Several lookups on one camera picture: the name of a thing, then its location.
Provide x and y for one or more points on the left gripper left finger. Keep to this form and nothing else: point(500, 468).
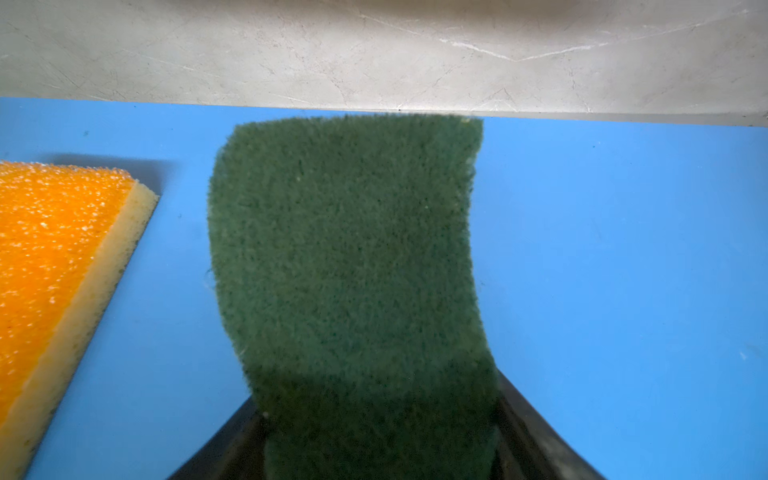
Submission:
point(235, 451)

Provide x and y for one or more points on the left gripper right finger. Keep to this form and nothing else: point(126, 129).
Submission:
point(529, 448)

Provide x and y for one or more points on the dark green sponge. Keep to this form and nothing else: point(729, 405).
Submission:
point(340, 249)

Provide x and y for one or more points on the orange sponge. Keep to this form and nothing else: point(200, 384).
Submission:
point(67, 234)

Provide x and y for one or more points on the yellow pink blue shelf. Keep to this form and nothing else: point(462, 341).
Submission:
point(621, 272)

